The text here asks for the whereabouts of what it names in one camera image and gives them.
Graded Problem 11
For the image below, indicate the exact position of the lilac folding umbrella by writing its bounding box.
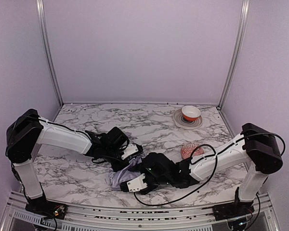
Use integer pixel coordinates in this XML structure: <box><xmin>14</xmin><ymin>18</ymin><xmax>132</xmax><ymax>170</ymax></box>
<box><xmin>105</xmin><ymin>142</ymin><xmax>144</xmax><ymax>191</ymax></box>

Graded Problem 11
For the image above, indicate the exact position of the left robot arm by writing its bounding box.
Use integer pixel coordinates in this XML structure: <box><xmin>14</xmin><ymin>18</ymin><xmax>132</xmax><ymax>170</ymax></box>
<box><xmin>5</xmin><ymin>109</ymin><xmax>143</xmax><ymax>218</ymax></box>

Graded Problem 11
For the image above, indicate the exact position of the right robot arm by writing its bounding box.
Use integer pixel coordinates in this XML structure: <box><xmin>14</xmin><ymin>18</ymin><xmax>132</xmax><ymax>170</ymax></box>
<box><xmin>120</xmin><ymin>123</ymin><xmax>285</xmax><ymax>214</ymax></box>

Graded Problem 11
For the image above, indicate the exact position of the grey swirl plate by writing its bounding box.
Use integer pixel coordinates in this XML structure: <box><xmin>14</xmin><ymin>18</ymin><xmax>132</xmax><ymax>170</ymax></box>
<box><xmin>172</xmin><ymin>109</ymin><xmax>203</xmax><ymax>130</ymax></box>

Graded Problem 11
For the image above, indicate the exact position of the orange white bowl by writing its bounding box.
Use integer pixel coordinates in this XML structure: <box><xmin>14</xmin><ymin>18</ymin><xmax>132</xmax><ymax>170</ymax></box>
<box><xmin>181</xmin><ymin>105</ymin><xmax>201</xmax><ymax>121</ymax></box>

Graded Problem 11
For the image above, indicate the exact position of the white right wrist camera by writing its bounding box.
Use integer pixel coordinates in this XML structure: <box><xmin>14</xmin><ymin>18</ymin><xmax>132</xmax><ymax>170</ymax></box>
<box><xmin>127</xmin><ymin>174</ymin><xmax>147</xmax><ymax>193</ymax></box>

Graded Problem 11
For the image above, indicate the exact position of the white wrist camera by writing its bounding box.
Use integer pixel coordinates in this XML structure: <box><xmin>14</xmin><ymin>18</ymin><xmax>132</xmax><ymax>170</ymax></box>
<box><xmin>127</xmin><ymin>174</ymin><xmax>147</xmax><ymax>193</ymax></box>
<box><xmin>121</xmin><ymin>143</ymin><xmax>139</xmax><ymax>160</ymax></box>

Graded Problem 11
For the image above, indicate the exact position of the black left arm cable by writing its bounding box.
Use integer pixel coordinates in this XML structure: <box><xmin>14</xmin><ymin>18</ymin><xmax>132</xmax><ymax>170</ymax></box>
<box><xmin>91</xmin><ymin>137</ymin><xmax>131</xmax><ymax>164</ymax></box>

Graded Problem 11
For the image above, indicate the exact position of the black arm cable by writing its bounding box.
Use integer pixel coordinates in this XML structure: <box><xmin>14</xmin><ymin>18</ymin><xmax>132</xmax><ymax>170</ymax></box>
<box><xmin>91</xmin><ymin>137</ymin><xmax>131</xmax><ymax>164</ymax></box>
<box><xmin>133</xmin><ymin>133</ymin><xmax>286</xmax><ymax>207</ymax></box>

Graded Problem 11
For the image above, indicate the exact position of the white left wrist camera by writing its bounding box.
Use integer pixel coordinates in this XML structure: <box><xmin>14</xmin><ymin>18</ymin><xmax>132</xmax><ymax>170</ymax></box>
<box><xmin>121</xmin><ymin>143</ymin><xmax>139</xmax><ymax>160</ymax></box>

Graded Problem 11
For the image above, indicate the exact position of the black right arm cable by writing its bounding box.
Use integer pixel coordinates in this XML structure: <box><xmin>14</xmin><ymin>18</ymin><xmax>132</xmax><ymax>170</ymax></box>
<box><xmin>133</xmin><ymin>133</ymin><xmax>286</xmax><ymax>207</ymax></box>

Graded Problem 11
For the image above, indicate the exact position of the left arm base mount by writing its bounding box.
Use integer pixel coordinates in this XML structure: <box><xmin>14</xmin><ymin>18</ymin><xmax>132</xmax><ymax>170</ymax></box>
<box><xmin>25</xmin><ymin>201</ymin><xmax>67</xmax><ymax>219</ymax></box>

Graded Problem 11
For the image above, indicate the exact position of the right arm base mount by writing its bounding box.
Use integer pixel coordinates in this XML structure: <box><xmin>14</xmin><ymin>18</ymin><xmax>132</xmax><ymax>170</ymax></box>
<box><xmin>212</xmin><ymin>202</ymin><xmax>254</xmax><ymax>221</ymax></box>

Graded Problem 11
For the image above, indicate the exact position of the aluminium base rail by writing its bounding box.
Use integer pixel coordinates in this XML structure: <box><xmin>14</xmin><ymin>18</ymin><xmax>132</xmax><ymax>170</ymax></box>
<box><xmin>0</xmin><ymin>192</ymin><xmax>280</xmax><ymax>231</ymax></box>

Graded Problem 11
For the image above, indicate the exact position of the left aluminium frame post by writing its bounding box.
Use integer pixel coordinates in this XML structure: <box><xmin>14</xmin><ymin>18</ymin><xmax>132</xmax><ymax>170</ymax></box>
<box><xmin>36</xmin><ymin>0</ymin><xmax>64</xmax><ymax>108</ymax></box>

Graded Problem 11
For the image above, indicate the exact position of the aluminium frame post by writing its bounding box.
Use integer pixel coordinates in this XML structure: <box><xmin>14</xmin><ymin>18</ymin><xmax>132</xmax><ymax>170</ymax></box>
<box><xmin>218</xmin><ymin>0</ymin><xmax>250</xmax><ymax>111</ymax></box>
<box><xmin>36</xmin><ymin>0</ymin><xmax>64</xmax><ymax>108</ymax></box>

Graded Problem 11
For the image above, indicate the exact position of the right aluminium frame post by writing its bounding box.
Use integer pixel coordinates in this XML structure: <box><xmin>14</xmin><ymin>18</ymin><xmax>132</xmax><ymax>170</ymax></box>
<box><xmin>218</xmin><ymin>0</ymin><xmax>250</xmax><ymax>111</ymax></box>

